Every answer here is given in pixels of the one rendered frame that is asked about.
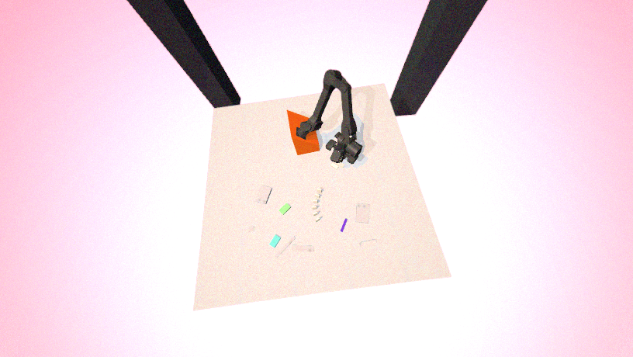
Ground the teal rectangular block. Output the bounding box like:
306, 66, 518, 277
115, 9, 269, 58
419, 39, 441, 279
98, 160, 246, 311
270, 235, 281, 248

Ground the light green flat block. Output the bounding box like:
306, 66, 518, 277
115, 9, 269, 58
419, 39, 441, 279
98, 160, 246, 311
279, 203, 291, 215

